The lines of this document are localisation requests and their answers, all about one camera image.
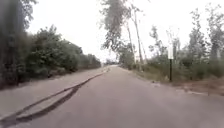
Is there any grey asphalt road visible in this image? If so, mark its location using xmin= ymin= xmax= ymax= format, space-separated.
xmin=0 ymin=64 xmax=224 ymax=128

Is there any tall leaning tree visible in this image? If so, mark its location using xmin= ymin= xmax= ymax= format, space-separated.
xmin=99 ymin=0 xmax=148 ymax=70

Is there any row of trees and bushes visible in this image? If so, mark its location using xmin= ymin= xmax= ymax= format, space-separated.
xmin=0 ymin=0 xmax=102 ymax=88

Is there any dirt and grass verge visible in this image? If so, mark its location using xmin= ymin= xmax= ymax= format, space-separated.
xmin=121 ymin=65 xmax=224 ymax=98

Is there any row of young trees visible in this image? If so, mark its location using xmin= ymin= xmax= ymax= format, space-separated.
xmin=146 ymin=3 xmax=224 ymax=81

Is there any white sign on dark post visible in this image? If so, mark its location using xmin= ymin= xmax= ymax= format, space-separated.
xmin=167 ymin=44 xmax=175 ymax=83

